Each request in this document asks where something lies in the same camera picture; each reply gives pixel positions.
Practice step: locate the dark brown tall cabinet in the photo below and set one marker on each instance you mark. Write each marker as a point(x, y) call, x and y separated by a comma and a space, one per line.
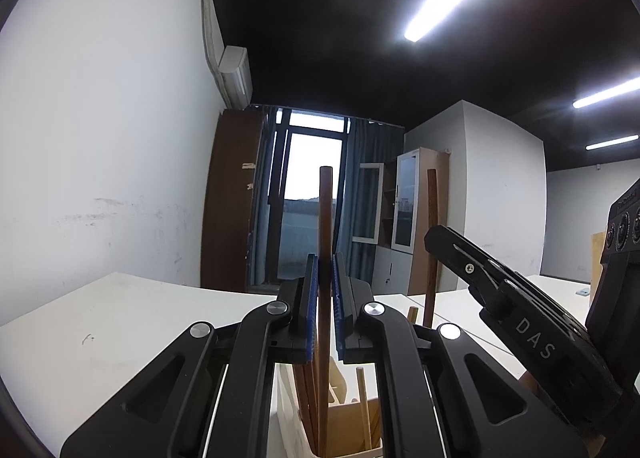
point(230, 198)

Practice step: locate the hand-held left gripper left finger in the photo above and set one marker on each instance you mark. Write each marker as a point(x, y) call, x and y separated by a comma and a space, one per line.
point(311, 313)

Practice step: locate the wooden glass-door cabinet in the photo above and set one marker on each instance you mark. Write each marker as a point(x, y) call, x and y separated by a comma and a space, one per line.
point(405, 198)

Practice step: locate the narrow grey-blue curtain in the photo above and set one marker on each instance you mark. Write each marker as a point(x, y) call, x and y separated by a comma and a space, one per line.
point(265, 188)

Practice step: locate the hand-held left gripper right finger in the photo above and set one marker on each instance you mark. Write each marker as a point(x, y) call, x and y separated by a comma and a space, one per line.
point(341, 313)

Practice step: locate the cream utensil holder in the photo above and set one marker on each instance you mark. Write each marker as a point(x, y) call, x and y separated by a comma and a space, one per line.
point(286, 400)

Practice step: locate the white air conditioner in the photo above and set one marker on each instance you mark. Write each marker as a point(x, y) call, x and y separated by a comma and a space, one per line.
point(235, 76)

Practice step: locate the white pipe cover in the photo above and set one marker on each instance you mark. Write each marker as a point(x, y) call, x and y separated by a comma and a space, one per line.
point(207, 13)

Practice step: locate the wide grey-blue curtain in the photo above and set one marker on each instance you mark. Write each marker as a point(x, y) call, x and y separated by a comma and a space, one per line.
point(370, 143)

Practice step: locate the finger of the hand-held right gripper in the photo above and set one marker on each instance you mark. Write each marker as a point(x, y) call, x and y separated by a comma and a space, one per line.
point(450, 245)

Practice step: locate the brown paper bag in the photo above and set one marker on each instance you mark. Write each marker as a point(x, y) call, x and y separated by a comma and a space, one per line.
point(599, 258)

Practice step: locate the white-framed glass cabinet door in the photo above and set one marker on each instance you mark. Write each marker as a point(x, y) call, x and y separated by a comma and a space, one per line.
point(367, 166)

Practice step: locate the glass balcony door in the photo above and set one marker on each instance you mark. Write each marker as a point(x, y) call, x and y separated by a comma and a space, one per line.
point(305, 163)

